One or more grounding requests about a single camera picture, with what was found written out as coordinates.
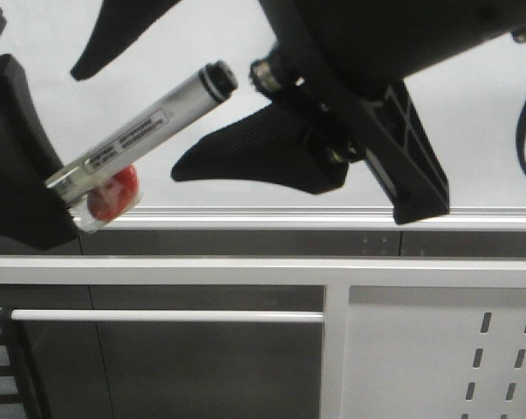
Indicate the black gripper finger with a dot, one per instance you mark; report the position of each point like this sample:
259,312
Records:
271,145
119,24

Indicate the grey black striped chair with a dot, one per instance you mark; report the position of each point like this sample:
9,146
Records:
18,395

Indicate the white whiteboard marker pen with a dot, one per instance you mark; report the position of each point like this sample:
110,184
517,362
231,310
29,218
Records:
188,102

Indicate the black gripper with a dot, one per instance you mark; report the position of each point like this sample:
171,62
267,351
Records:
30,213
354,56

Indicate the red round magnet on marker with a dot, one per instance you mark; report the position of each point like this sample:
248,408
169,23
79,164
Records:
112,199

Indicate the white metal rack frame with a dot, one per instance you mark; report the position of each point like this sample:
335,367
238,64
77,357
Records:
111,337

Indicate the white whiteboard with aluminium frame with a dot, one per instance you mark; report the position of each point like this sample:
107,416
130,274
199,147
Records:
468,106

